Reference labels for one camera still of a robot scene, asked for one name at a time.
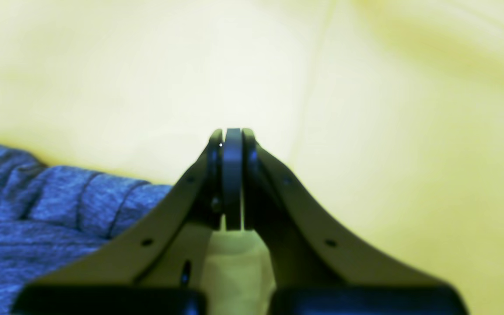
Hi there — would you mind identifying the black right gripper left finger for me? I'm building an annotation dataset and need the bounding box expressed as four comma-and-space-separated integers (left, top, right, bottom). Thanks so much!
11, 128, 235, 315

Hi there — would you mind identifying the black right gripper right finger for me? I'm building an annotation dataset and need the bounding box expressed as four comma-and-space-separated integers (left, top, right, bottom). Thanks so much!
234, 128, 468, 315

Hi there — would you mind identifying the grey long sleeve shirt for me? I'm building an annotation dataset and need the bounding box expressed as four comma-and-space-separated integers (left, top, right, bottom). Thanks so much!
0, 145, 171, 315

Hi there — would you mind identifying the yellow table cloth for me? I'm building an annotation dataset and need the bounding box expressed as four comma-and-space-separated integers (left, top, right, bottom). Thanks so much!
0, 0, 504, 315

